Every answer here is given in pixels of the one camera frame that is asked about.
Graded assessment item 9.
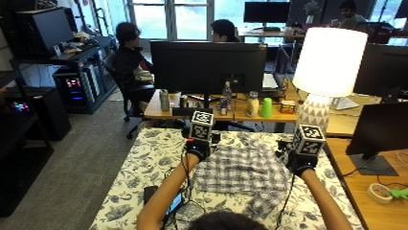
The person's left hand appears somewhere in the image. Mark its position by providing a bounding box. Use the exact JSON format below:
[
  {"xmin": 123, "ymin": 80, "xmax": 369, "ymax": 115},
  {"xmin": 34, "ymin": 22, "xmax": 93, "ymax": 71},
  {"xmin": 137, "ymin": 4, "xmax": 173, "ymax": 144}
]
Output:
[{"xmin": 182, "ymin": 126, "xmax": 223, "ymax": 163}]

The person's right hand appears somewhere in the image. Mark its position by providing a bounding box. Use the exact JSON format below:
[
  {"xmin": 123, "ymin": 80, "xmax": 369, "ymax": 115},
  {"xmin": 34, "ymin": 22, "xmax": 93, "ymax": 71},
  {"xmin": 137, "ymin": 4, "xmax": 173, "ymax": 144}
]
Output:
[{"xmin": 275, "ymin": 139, "xmax": 320, "ymax": 177}]

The blue white plaid shirt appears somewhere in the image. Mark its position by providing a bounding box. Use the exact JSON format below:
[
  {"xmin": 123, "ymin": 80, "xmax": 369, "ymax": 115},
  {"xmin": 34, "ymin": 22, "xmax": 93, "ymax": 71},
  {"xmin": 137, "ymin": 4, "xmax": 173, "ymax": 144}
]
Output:
[{"xmin": 191, "ymin": 129, "xmax": 296, "ymax": 220}]

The white marker cube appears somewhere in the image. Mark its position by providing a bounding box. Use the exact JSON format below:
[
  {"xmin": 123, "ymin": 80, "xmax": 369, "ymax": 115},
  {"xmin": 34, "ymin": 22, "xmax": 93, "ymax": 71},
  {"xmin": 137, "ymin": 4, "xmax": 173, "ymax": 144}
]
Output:
[
  {"xmin": 187, "ymin": 109, "xmax": 215, "ymax": 144},
  {"xmin": 292, "ymin": 124, "xmax": 328, "ymax": 157}
]

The long wooden desk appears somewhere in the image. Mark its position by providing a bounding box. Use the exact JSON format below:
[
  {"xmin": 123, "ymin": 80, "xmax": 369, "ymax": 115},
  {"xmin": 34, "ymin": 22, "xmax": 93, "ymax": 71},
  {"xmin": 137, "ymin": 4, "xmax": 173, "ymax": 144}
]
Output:
[{"xmin": 142, "ymin": 83, "xmax": 303, "ymax": 125}]

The blue red drink can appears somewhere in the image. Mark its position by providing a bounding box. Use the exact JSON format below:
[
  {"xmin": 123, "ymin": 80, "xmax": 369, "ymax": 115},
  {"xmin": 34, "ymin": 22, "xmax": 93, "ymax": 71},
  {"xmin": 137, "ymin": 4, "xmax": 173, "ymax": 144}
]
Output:
[{"xmin": 218, "ymin": 96, "xmax": 230, "ymax": 116}]

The flat black box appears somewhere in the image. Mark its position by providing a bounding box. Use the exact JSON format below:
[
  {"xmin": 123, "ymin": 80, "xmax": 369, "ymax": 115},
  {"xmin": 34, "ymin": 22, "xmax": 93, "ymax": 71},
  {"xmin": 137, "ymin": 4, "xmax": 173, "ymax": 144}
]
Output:
[{"xmin": 171, "ymin": 106, "xmax": 214, "ymax": 117}]

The small yellow box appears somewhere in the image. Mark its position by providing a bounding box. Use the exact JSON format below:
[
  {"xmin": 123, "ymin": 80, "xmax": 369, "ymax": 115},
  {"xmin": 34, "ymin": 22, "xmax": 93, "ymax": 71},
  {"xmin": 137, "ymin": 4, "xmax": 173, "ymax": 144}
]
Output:
[{"xmin": 279, "ymin": 100, "xmax": 298, "ymax": 115}]

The white bottle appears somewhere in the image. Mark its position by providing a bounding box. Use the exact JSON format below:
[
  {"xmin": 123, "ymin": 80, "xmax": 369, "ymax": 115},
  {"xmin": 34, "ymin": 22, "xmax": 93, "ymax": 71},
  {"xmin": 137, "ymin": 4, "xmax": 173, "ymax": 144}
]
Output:
[{"xmin": 244, "ymin": 90, "xmax": 260, "ymax": 119}]

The green plastic cup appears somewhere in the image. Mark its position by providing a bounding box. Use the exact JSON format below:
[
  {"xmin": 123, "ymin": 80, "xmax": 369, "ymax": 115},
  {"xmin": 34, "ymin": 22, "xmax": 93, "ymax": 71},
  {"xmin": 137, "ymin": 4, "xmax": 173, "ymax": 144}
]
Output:
[{"xmin": 259, "ymin": 97, "xmax": 274, "ymax": 119}]

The clear plastic bottle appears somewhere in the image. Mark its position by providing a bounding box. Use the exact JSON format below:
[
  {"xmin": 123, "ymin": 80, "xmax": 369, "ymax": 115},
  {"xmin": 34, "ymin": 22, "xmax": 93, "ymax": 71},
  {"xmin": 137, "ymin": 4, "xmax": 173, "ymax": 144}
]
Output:
[{"xmin": 220, "ymin": 80, "xmax": 234, "ymax": 110}]

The white paper cup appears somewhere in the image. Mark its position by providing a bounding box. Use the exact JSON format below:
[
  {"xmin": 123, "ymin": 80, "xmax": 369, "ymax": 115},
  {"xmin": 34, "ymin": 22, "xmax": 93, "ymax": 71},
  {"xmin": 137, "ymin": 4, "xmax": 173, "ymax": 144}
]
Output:
[{"xmin": 169, "ymin": 91, "xmax": 183, "ymax": 108}]

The grey metal can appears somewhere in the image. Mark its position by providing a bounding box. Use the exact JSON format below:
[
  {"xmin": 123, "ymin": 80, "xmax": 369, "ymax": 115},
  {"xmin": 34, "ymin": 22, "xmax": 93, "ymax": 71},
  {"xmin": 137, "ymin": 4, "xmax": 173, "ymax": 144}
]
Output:
[{"xmin": 158, "ymin": 88, "xmax": 171, "ymax": 113}]

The floral blue white tablecloth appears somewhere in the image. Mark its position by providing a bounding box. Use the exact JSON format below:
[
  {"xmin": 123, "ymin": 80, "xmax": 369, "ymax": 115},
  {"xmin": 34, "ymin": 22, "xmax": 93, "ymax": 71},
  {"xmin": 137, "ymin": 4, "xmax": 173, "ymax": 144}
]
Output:
[{"xmin": 88, "ymin": 126, "xmax": 364, "ymax": 230}]

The white laptop stand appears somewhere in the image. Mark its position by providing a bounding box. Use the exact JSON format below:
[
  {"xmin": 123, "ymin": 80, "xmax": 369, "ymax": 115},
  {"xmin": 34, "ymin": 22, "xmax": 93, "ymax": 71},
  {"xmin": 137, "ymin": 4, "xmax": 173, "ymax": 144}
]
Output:
[{"xmin": 329, "ymin": 96, "xmax": 361, "ymax": 111}]

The phone with lit screen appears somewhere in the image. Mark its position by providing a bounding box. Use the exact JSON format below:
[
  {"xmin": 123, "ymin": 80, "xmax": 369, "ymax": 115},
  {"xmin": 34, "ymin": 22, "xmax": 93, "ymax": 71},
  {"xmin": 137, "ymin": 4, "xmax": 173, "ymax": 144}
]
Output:
[{"xmin": 165, "ymin": 191, "xmax": 186, "ymax": 218}]

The wide black computer monitor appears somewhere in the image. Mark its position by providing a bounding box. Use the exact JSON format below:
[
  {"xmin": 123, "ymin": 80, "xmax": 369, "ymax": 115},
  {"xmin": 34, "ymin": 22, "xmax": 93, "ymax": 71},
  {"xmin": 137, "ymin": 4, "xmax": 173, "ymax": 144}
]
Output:
[{"xmin": 149, "ymin": 40, "xmax": 268, "ymax": 109}]

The black monitor on square stand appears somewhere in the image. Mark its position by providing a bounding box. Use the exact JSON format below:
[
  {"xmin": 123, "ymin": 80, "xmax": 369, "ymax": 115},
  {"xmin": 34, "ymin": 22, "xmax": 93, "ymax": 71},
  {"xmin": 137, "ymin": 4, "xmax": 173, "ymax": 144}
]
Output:
[{"xmin": 344, "ymin": 101, "xmax": 408, "ymax": 177}]

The black office chair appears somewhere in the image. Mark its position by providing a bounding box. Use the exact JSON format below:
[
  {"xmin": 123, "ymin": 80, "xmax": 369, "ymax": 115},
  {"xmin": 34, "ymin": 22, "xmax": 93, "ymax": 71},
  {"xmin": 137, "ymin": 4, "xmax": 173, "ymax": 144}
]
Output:
[{"xmin": 102, "ymin": 52, "xmax": 157, "ymax": 141}]

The roll of beige tape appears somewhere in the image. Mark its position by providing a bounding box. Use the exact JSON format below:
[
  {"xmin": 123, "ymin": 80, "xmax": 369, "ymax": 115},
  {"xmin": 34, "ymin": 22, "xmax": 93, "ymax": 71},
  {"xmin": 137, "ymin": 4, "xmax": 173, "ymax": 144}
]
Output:
[{"xmin": 365, "ymin": 182, "xmax": 393, "ymax": 206}]

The wooden side desk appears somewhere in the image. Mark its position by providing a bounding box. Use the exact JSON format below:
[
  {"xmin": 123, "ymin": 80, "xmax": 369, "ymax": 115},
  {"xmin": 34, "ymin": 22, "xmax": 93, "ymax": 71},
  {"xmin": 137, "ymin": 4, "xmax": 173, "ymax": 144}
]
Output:
[{"xmin": 324, "ymin": 136, "xmax": 408, "ymax": 230}]

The white table lamp patterned base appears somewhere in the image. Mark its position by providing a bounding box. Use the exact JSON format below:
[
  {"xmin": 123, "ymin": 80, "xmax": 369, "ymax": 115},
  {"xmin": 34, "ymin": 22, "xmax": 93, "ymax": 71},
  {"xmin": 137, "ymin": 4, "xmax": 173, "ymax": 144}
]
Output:
[{"xmin": 291, "ymin": 26, "xmax": 369, "ymax": 136}]

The bright green plastic object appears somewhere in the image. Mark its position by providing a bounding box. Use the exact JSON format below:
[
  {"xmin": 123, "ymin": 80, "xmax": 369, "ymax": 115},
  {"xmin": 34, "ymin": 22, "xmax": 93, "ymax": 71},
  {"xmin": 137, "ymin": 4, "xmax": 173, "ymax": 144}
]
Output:
[{"xmin": 388, "ymin": 187, "xmax": 408, "ymax": 201}]

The black monitor behind lamp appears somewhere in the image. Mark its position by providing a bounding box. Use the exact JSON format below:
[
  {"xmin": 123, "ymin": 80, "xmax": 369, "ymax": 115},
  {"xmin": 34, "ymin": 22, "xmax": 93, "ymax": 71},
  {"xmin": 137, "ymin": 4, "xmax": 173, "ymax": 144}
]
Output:
[{"xmin": 352, "ymin": 42, "xmax": 408, "ymax": 104}]

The computer tower with coloured lights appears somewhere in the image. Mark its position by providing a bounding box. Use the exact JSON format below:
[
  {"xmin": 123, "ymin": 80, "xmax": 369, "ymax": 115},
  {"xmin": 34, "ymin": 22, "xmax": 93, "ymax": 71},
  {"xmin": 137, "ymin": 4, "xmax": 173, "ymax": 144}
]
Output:
[{"xmin": 50, "ymin": 67, "xmax": 94, "ymax": 107}]

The black shelving unit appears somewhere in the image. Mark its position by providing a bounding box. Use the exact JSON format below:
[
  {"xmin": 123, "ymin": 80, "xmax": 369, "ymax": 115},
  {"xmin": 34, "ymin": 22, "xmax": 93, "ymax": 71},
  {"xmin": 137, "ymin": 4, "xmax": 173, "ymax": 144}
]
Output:
[{"xmin": 9, "ymin": 35, "xmax": 119, "ymax": 115}]

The small distant black monitor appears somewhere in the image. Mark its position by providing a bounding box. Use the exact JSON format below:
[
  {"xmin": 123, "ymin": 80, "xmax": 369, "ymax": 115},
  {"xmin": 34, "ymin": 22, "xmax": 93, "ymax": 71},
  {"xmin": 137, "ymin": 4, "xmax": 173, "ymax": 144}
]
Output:
[{"xmin": 242, "ymin": 1, "xmax": 292, "ymax": 32}]

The large black case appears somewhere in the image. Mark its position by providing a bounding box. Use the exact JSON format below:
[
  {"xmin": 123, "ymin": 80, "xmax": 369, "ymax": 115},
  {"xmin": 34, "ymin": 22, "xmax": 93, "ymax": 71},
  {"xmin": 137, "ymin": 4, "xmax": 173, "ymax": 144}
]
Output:
[{"xmin": 13, "ymin": 6, "xmax": 78, "ymax": 59}]

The black glove cable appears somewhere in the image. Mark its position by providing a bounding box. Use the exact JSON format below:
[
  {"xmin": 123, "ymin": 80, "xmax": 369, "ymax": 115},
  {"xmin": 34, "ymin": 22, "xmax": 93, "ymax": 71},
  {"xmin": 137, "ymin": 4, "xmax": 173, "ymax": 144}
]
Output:
[
  {"xmin": 161, "ymin": 152, "xmax": 207, "ymax": 230},
  {"xmin": 274, "ymin": 172, "xmax": 298, "ymax": 230}
]

